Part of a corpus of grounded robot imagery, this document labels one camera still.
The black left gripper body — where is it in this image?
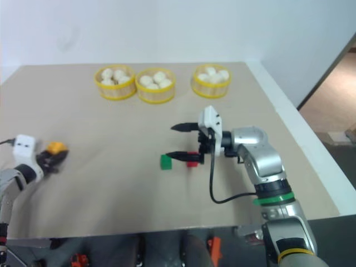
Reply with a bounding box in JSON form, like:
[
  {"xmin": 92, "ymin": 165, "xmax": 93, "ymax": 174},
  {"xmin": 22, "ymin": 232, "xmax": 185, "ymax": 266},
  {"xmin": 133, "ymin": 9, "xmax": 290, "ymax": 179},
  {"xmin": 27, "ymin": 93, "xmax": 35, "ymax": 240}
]
[{"xmin": 37, "ymin": 151, "xmax": 61, "ymax": 175}]

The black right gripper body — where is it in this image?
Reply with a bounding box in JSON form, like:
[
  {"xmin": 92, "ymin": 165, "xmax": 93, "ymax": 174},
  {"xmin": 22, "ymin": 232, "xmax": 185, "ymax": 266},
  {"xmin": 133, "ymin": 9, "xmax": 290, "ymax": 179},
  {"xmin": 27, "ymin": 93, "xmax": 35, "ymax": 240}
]
[{"xmin": 196, "ymin": 126, "xmax": 217, "ymax": 165}]

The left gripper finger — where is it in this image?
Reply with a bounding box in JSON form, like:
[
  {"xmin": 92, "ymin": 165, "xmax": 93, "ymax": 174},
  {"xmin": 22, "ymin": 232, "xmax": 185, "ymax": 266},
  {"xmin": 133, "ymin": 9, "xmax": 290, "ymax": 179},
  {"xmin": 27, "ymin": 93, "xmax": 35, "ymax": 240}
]
[{"xmin": 48, "ymin": 150, "xmax": 70, "ymax": 162}]

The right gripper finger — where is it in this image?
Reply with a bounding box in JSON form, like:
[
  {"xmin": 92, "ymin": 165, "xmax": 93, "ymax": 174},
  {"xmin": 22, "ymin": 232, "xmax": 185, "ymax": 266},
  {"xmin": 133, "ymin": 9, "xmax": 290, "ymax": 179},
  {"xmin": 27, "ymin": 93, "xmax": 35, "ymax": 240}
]
[
  {"xmin": 170, "ymin": 122, "xmax": 200, "ymax": 134},
  {"xmin": 165, "ymin": 151, "xmax": 205, "ymax": 165}
]

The yellow cube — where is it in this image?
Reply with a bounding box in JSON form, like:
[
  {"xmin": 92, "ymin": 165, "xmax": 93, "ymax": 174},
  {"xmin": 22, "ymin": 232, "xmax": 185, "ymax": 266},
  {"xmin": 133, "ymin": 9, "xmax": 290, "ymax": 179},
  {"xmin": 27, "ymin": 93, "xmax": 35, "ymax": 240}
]
[{"xmin": 46, "ymin": 141, "xmax": 68, "ymax": 154}]

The red cube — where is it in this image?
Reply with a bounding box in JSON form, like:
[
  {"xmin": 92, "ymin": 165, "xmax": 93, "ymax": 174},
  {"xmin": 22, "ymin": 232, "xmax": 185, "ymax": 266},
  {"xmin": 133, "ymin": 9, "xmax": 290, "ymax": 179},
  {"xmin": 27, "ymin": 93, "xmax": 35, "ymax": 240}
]
[{"xmin": 186, "ymin": 151, "xmax": 200, "ymax": 168}]

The green cube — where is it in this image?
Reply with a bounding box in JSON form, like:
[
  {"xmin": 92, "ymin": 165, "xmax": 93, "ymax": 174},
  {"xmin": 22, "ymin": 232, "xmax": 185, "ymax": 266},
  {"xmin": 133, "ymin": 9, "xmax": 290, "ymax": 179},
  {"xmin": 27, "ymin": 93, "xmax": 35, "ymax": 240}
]
[{"xmin": 160, "ymin": 154, "xmax": 174, "ymax": 170}]

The yellow bamboo steamer basket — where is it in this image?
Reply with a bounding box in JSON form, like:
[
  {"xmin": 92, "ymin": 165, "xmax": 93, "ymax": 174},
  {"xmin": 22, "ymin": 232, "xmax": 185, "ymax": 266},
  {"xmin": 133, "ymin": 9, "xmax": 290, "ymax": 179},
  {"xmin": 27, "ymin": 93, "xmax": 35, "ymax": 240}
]
[
  {"xmin": 93, "ymin": 64, "xmax": 137, "ymax": 101},
  {"xmin": 135, "ymin": 67, "xmax": 177, "ymax": 105},
  {"xmin": 191, "ymin": 63, "xmax": 233, "ymax": 99}
]

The dark rounded shape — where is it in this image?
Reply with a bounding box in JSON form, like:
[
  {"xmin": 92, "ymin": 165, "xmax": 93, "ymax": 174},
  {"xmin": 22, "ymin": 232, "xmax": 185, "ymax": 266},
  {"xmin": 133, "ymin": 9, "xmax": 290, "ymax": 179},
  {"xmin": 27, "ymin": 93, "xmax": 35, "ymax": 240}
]
[{"xmin": 182, "ymin": 229, "xmax": 214, "ymax": 267}]

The orange clamp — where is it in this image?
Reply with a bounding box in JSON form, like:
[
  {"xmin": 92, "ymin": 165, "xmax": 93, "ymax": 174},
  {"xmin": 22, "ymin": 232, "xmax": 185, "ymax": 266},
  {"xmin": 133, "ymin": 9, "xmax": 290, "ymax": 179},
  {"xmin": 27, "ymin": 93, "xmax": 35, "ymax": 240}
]
[
  {"xmin": 70, "ymin": 253, "xmax": 90, "ymax": 267},
  {"xmin": 206, "ymin": 236, "xmax": 223, "ymax": 264}
]

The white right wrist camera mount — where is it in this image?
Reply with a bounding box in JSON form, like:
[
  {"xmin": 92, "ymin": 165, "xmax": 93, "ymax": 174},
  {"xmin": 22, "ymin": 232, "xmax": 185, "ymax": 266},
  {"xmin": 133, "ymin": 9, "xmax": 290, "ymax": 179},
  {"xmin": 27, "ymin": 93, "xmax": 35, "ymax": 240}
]
[{"xmin": 197, "ymin": 105, "xmax": 224, "ymax": 157}]

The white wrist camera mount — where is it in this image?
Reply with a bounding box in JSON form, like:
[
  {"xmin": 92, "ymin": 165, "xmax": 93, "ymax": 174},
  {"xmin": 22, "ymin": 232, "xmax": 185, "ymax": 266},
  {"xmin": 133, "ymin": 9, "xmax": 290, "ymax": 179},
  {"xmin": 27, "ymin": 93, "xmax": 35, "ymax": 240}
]
[
  {"xmin": 13, "ymin": 134, "xmax": 37, "ymax": 165},
  {"xmin": 197, "ymin": 105, "xmax": 224, "ymax": 157}
]

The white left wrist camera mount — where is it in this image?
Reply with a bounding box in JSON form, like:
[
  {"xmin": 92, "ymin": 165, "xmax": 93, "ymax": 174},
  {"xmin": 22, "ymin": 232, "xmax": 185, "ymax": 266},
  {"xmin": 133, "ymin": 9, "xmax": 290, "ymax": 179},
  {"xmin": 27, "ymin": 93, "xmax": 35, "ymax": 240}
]
[{"xmin": 13, "ymin": 134, "xmax": 37, "ymax": 165}]

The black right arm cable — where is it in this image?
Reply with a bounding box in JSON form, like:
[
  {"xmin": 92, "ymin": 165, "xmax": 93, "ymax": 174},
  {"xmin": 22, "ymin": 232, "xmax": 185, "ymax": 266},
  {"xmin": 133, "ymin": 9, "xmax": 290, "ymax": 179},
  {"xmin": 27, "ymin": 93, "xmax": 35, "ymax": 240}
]
[{"xmin": 209, "ymin": 154, "xmax": 257, "ymax": 205}]

